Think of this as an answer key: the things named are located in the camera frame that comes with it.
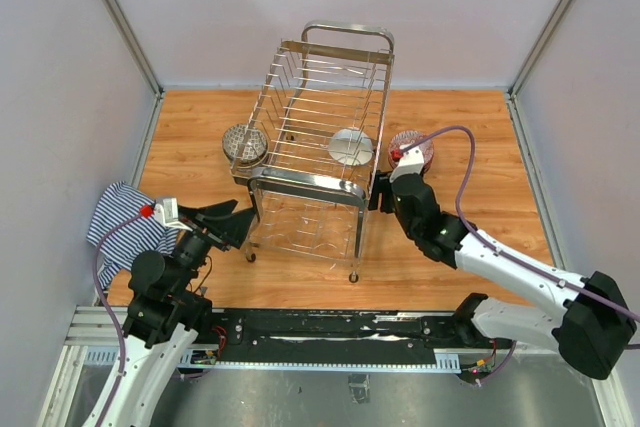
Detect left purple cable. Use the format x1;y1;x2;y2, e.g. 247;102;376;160
84;202;211;427

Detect red geometric pattern bowl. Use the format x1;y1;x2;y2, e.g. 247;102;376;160
387;128;435;173

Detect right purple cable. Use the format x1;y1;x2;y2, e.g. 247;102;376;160
390;125;640;388

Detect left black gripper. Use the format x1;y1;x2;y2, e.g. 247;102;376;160
170;200;258;294

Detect silver wire dish rack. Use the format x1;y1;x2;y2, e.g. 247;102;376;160
231;20;395;283

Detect blue striped cloth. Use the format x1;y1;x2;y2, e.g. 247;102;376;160
86;181;178;290

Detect aluminium frame rail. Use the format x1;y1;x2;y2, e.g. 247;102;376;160
102;0;164;97

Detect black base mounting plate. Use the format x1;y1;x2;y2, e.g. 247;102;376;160
187;308;511;360

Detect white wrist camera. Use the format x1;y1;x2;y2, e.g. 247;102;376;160
152;196;192;231
390;147;424;183

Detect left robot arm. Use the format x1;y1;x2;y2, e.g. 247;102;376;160
85;198;256;426

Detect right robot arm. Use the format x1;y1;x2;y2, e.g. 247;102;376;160
369;172;639;380

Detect purple cable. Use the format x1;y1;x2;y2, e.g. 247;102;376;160
390;125;640;388
84;202;211;427

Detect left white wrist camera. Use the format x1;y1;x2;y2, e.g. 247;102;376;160
152;196;192;231

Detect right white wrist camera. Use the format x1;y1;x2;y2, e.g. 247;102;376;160
390;147;424;183

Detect brown diamond pattern bowl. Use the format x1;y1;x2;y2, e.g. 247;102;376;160
222;123;268;166

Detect grey slotted cable duct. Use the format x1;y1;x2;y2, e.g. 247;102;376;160
83;346;461;373

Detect plain white bowl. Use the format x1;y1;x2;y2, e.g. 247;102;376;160
327;128;373;167

